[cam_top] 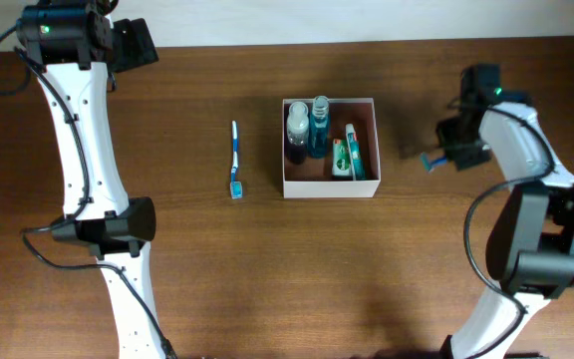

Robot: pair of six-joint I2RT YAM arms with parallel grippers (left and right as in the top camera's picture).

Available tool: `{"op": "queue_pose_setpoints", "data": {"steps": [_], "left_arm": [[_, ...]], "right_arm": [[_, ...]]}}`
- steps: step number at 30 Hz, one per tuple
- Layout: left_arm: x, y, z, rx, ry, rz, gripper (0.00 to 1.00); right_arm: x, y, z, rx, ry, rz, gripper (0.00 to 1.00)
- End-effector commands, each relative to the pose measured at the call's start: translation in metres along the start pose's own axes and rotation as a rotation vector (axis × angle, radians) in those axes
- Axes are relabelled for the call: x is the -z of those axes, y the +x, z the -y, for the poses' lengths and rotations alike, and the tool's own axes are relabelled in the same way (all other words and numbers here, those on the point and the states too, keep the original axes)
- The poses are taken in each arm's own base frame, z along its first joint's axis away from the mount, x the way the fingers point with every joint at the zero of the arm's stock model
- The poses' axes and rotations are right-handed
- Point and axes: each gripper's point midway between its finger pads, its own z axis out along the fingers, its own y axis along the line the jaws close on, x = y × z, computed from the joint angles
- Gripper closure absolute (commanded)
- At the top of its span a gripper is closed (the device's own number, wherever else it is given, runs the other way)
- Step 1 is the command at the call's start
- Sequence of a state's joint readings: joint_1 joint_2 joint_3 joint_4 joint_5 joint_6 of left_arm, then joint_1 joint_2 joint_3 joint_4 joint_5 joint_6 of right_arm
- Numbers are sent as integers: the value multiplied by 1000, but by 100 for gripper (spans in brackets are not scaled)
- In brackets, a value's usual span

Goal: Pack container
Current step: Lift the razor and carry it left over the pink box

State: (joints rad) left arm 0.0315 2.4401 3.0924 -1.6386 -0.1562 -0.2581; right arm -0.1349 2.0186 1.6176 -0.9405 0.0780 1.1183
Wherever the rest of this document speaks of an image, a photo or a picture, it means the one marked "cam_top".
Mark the white open cardboard box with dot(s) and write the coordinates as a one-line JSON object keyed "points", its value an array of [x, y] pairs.
{"points": [[313, 178]]}

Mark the teal mouthwash bottle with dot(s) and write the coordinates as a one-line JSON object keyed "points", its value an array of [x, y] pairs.
{"points": [[319, 127]]}

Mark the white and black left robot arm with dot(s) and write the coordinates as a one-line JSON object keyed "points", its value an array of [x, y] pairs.
{"points": [[75, 50]]}

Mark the blue disposable razor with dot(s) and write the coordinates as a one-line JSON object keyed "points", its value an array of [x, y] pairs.
{"points": [[432, 164]]}

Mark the blue and white toothbrush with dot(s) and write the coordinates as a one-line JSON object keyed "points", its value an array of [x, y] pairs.
{"points": [[236, 188]]}

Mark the clear bottle with purple liquid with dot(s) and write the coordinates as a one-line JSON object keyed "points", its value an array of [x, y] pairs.
{"points": [[297, 131]]}

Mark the green soap box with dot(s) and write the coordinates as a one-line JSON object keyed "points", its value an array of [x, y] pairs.
{"points": [[341, 164]]}

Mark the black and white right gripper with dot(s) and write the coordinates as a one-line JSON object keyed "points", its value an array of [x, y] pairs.
{"points": [[460, 160]]}

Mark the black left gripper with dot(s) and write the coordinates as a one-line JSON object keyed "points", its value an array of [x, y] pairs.
{"points": [[138, 42]]}

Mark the white and teal toothpaste tube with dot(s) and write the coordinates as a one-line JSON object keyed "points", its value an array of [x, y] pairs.
{"points": [[354, 153]]}

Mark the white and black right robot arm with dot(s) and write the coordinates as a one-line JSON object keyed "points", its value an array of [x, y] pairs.
{"points": [[529, 254]]}

